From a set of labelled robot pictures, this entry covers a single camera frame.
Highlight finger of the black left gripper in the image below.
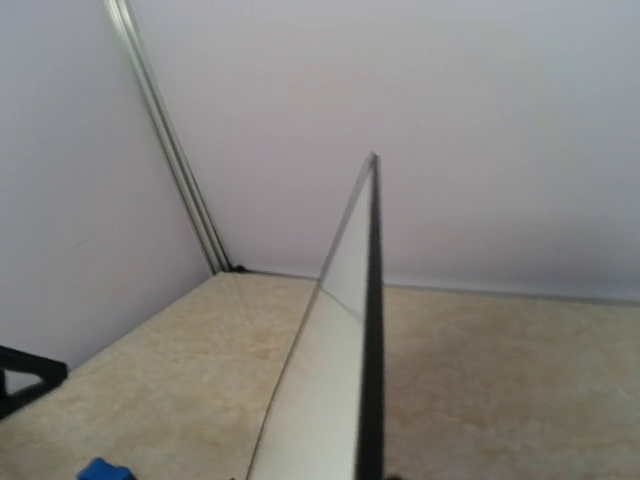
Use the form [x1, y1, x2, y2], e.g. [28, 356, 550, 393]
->
[1, 346, 68, 420]

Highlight blue whiteboard eraser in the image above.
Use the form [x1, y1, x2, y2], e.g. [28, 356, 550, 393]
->
[76, 457, 136, 480]

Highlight white whiteboard with black frame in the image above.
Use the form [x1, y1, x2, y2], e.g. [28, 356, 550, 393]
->
[246, 153, 385, 479]

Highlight left aluminium frame post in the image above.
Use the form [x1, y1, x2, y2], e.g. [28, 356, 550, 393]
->
[105, 0, 233, 274]

